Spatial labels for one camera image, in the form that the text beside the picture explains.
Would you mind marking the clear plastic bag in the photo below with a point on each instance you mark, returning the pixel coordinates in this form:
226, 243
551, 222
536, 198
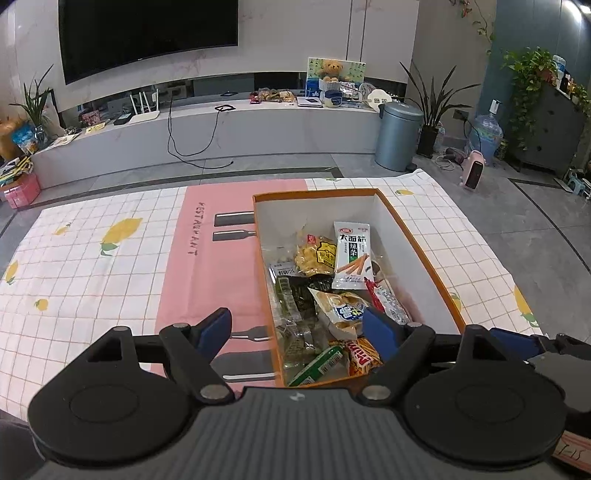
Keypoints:
358, 92

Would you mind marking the white papers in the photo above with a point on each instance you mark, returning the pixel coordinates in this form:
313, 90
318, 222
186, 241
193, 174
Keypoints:
64, 138

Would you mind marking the clear packet white label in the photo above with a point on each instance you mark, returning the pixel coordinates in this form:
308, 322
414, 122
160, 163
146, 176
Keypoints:
284, 270

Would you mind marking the white flat book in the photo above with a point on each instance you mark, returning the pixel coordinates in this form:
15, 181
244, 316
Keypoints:
309, 101

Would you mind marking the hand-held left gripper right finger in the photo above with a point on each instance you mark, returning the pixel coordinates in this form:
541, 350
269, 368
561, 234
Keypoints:
378, 330

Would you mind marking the trailing green potted plant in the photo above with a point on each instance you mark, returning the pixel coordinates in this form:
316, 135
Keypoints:
526, 69

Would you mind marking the clear packet green-brown snacks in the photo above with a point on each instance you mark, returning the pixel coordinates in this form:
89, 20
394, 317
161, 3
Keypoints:
300, 341

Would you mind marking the blue white carton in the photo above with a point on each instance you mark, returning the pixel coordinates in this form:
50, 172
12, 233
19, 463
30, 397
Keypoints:
314, 88

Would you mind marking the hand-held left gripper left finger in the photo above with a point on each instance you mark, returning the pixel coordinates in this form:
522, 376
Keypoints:
217, 327

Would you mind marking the checked lemon tablecloth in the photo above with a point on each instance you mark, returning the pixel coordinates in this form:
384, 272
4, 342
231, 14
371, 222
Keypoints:
92, 286

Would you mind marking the white round power strip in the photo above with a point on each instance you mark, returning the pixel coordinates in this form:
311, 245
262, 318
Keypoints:
381, 99

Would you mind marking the orange gourd vase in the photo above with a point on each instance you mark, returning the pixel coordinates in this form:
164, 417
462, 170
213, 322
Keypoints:
7, 138

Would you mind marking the pink heater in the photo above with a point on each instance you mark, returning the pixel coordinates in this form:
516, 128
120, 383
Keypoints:
475, 168

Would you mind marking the dark green seaweed packet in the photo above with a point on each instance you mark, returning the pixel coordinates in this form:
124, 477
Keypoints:
293, 297

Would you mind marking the long-leaf plant black pot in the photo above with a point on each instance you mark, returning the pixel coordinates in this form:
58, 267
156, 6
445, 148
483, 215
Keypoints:
427, 143

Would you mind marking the pile of small snacks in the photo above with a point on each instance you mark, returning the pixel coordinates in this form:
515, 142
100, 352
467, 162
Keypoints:
272, 95

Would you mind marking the blue water jug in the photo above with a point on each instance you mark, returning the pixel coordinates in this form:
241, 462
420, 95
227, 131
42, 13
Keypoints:
487, 136

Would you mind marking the hanging vine plant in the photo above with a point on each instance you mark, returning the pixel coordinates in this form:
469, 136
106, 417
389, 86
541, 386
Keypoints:
485, 31

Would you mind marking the pile of yellow black packets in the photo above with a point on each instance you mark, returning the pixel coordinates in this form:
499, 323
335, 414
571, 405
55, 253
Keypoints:
16, 168

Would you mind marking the yellow snack packet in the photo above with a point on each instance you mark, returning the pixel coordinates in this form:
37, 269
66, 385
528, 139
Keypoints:
309, 258

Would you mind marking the orange cardboard box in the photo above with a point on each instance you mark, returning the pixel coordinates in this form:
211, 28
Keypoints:
323, 207

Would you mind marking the white tv console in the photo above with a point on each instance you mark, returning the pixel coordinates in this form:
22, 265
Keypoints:
286, 134

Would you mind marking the small green stool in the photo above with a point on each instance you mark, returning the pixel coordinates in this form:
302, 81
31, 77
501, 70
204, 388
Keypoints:
579, 182

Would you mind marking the long-leaf plant glass vase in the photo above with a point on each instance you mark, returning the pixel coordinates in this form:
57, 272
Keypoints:
37, 104

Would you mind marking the small black box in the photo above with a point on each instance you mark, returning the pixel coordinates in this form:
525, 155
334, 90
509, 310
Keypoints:
122, 120

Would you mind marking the striped orange snack packet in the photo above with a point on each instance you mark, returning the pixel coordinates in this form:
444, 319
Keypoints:
360, 355

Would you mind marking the blue snack bag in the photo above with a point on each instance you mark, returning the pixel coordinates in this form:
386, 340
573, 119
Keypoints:
24, 137

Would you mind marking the teddy bear picture box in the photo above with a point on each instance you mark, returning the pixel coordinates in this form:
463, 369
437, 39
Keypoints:
330, 69

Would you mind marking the white blue jar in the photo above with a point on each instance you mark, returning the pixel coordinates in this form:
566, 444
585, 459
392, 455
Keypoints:
332, 99

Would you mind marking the row of bottles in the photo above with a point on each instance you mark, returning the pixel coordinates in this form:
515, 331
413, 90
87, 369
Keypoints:
572, 83

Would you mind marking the dark grey cabinet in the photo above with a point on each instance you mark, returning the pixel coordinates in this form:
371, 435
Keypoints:
549, 134

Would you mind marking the white router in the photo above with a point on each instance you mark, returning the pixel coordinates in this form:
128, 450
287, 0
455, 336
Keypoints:
145, 116

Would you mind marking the yellow paper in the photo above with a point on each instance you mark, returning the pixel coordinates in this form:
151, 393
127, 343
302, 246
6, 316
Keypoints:
94, 128

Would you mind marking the wall socket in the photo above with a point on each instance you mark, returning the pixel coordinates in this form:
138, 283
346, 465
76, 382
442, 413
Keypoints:
462, 115

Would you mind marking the black television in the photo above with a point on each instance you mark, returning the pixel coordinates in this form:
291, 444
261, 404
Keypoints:
147, 32

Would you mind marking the grey trash can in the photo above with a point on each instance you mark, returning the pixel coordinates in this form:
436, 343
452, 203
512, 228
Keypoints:
397, 138

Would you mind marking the pink storage box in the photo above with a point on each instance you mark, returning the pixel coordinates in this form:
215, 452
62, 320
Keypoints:
21, 194

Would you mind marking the red snack packet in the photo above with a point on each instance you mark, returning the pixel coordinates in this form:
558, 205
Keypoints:
388, 302

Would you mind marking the green sausage stick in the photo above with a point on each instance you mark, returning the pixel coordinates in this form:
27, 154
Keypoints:
318, 364

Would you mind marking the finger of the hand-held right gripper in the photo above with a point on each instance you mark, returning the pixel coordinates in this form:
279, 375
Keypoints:
512, 342

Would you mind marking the pink card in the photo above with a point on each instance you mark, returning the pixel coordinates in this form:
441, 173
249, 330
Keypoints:
91, 117

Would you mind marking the white chips packet blue logo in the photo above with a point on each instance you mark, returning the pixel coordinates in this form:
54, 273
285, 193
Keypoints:
337, 309

